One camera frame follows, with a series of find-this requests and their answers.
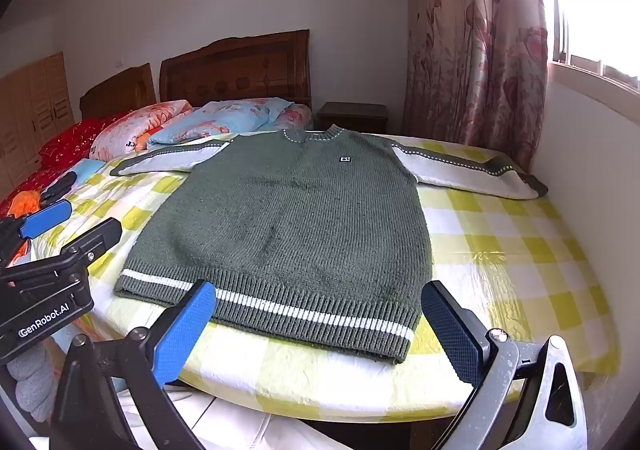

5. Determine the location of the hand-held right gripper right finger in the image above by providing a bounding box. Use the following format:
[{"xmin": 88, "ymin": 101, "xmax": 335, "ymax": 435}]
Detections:
[{"xmin": 421, "ymin": 280, "xmax": 588, "ymax": 450}]

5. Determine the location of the orange cloth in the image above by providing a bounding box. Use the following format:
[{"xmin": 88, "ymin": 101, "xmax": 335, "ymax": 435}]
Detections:
[{"xmin": 0, "ymin": 190, "xmax": 42, "ymax": 265}]

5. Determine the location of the yellow checkered bed sheet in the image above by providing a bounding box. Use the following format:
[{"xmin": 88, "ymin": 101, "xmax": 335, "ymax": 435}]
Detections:
[{"xmin": 30, "ymin": 132, "xmax": 623, "ymax": 418}]

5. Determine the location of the large wooden headboard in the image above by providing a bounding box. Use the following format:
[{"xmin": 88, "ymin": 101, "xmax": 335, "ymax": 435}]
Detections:
[{"xmin": 159, "ymin": 30, "xmax": 312, "ymax": 109}]

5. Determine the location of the pink floral folded quilt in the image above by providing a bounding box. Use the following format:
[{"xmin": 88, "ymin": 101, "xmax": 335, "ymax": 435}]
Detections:
[{"xmin": 90, "ymin": 100, "xmax": 193, "ymax": 161}]

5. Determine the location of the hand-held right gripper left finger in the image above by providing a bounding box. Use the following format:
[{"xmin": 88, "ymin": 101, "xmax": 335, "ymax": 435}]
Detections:
[{"xmin": 50, "ymin": 280, "xmax": 217, "ymax": 450}]

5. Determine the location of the light blue cloth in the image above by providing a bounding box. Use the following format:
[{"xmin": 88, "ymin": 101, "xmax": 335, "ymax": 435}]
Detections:
[{"xmin": 75, "ymin": 159, "xmax": 106, "ymax": 181}]

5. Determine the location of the dark wooden nightstand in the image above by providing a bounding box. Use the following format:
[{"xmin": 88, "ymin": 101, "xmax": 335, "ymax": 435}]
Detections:
[{"xmin": 317, "ymin": 102, "xmax": 390, "ymax": 135}]

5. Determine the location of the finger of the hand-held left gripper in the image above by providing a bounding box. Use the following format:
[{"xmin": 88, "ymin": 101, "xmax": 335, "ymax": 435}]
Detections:
[
  {"xmin": 0, "ymin": 218, "xmax": 123, "ymax": 285},
  {"xmin": 0, "ymin": 200, "xmax": 72, "ymax": 263}
]

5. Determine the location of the pink floral pillow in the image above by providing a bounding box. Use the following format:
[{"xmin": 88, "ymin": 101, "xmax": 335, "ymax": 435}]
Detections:
[{"xmin": 270, "ymin": 104, "xmax": 315, "ymax": 131}]

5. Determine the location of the blue floral folded quilt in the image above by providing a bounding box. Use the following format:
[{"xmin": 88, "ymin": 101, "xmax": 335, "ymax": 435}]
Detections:
[{"xmin": 147, "ymin": 98, "xmax": 296, "ymax": 147}]

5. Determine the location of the pink floral curtain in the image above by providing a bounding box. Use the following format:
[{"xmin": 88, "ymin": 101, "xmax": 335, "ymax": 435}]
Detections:
[{"xmin": 402, "ymin": 0, "xmax": 551, "ymax": 175}]

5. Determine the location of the small wooden headboard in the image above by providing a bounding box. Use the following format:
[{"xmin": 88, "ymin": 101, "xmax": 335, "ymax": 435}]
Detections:
[{"xmin": 80, "ymin": 63, "xmax": 157, "ymax": 121}]

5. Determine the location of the black object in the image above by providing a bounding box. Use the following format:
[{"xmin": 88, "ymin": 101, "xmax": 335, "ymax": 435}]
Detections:
[{"xmin": 40, "ymin": 170, "xmax": 77, "ymax": 205}]

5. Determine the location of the red blanket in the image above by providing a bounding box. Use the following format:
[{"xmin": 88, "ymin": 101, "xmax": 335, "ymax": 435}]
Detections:
[{"xmin": 0, "ymin": 114, "xmax": 126, "ymax": 215}]

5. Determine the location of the white cloth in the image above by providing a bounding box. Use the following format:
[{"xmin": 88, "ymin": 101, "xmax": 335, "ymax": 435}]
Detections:
[{"xmin": 130, "ymin": 380, "xmax": 351, "ymax": 450}]

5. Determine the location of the green knit sweater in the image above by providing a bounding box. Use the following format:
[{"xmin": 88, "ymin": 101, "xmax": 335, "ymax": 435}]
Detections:
[{"xmin": 110, "ymin": 127, "xmax": 549, "ymax": 365}]

